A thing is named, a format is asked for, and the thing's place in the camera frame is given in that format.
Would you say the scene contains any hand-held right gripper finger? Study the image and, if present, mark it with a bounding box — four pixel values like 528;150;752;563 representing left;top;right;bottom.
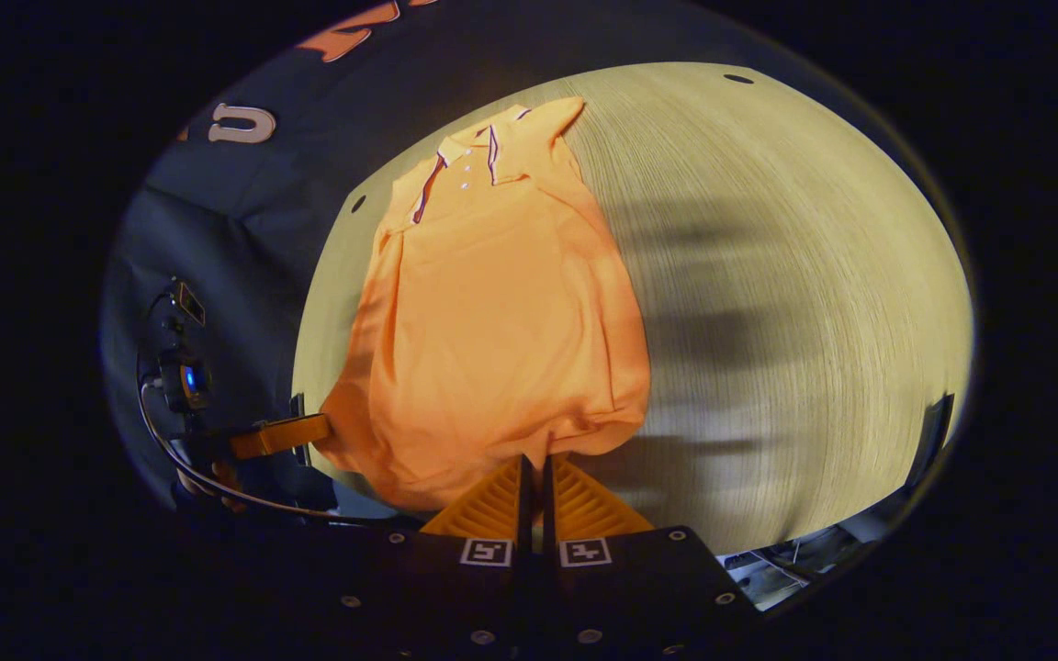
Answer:
327;454;535;661
543;454;764;661

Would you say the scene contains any orange T-shirt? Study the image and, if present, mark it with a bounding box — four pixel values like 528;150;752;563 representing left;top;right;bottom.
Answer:
316;96;652;512

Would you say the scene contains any black backdrop cloth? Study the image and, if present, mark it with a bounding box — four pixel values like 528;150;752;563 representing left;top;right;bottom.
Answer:
99;0;916;529

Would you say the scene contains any black cable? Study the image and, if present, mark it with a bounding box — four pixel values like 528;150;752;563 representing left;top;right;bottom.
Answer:
137;372;383;526

